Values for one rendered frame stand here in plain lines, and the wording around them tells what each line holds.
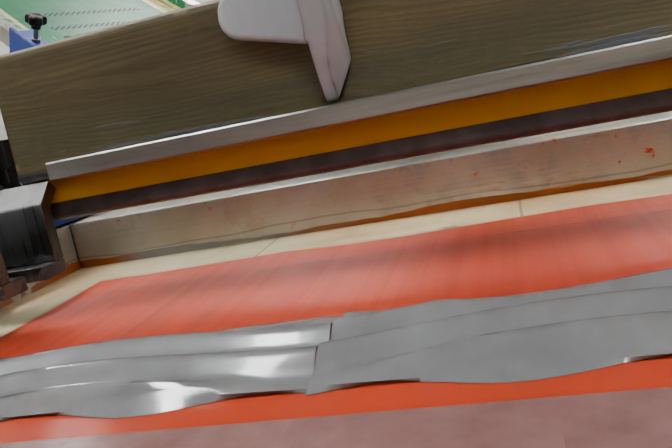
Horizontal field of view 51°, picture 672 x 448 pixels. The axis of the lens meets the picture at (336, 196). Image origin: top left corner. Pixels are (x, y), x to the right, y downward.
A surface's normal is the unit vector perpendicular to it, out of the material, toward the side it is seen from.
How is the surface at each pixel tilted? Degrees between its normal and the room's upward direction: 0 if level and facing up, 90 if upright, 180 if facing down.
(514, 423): 0
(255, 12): 85
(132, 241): 90
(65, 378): 28
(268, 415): 0
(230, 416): 0
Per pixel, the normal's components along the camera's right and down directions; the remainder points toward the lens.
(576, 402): -0.20, -0.97
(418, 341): -0.15, -0.75
